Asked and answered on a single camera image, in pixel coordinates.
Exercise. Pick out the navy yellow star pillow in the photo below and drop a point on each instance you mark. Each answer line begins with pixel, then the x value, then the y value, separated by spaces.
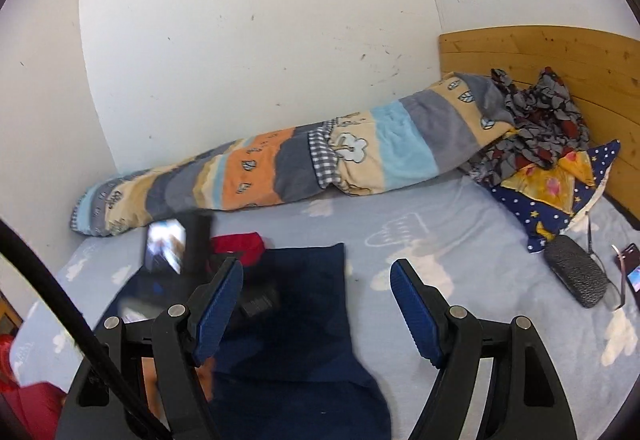
pixel 547 202

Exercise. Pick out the grey red patterned cloth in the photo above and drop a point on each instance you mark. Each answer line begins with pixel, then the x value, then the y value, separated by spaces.
pixel 547 125

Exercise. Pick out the striped patterned rolled quilt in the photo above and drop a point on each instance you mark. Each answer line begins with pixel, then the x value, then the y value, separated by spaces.
pixel 410 140

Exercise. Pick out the black glasses case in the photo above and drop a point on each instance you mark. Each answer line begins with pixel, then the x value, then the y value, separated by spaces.
pixel 576 270

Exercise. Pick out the red object at bedside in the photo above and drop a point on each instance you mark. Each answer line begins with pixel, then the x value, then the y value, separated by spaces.
pixel 27 412

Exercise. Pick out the smartphone with red case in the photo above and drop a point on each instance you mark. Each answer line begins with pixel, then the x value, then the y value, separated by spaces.
pixel 628 262

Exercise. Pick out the navy shirt with red collar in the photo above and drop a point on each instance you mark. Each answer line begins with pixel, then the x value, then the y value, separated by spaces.
pixel 285 367

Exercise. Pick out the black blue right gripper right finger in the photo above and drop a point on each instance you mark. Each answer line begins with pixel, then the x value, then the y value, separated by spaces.
pixel 525 398

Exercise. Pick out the wooden headboard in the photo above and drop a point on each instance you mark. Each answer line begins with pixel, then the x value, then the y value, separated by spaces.
pixel 600 69

